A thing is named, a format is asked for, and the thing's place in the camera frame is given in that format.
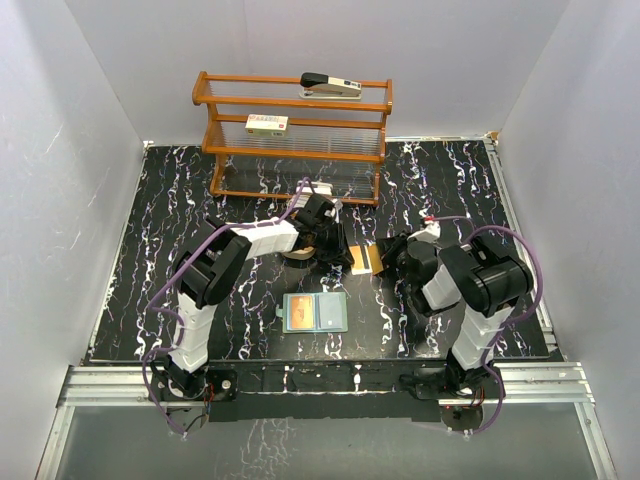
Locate black front base bar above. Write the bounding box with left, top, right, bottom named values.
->
left=207, top=359, right=452, bottom=423

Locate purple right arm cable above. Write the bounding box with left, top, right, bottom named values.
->
left=424, top=214, right=544, bottom=435

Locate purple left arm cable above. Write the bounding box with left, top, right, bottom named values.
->
left=139, top=177, right=321, bottom=435

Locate mint green card holder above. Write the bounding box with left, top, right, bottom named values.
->
left=276, top=292, right=348, bottom=334

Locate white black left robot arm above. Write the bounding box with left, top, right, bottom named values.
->
left=167, top=193, right=354, bottom=399

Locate black grey stapler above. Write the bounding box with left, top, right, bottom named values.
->
left=299, top=72, right=362, bottom=101

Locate wooden three-tier shelf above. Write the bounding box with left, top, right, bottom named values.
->
left=192, top=71, right=393, bottom=206

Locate white red staples box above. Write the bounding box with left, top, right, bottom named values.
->
left=245, top=114, right=289, bottom=138

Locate beige oval card tray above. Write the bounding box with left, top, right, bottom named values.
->
left=282, top=246, right=316, bottom=261

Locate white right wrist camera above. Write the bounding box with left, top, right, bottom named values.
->
left=414, top=217, right=441, bottom=244

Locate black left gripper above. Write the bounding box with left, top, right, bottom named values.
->
left=311, top=221, right=353, bottom=267

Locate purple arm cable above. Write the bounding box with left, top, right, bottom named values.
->
left=424, top=214, right=544, bottom=435
left=139, top=177, right=321, bottom=435

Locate orange VIP credit card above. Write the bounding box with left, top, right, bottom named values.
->
left=289, top=295, right=315, bottom=331

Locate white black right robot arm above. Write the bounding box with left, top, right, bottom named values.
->
left=376, top=233, right=534, bottom=397

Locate brown gold credit card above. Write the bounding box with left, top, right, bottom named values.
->
left=349, top=244, right=384, bottom=275

